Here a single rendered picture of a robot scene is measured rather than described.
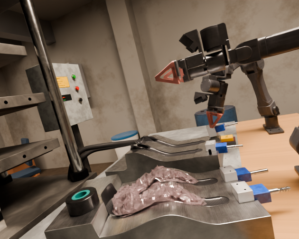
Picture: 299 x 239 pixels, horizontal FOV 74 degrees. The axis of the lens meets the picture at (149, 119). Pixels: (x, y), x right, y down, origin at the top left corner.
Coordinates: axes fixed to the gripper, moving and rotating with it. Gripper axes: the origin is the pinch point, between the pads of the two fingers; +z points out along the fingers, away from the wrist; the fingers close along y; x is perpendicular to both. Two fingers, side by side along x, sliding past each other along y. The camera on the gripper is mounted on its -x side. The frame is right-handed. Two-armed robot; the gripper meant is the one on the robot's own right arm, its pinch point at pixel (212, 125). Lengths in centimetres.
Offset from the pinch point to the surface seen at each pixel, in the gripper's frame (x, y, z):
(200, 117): -32, -145, 20
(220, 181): 9.6, 34.8, 9.9
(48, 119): -94, 13, 16
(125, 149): -142, -165, 98
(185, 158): -4.6, 22.8, 10.7
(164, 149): -16.7, 12.7, 13.2
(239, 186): 14.4, 42.5, 6.1
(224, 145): 7.8, 18.0, 3.3
